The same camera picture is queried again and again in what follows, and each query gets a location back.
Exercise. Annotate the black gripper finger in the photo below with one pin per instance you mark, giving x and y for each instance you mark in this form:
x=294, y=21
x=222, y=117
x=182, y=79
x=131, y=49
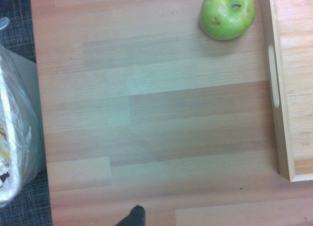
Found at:
x=135, y=217

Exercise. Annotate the green apple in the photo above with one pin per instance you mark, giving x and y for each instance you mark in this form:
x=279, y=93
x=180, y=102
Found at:
x=226, y=18

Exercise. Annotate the wooden serving tray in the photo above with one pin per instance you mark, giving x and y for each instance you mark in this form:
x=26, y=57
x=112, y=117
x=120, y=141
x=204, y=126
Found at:
x=296, y=89

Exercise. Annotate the white trash bin with liner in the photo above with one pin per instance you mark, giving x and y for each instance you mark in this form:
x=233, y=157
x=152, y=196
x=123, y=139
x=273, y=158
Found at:
x=17, y=128

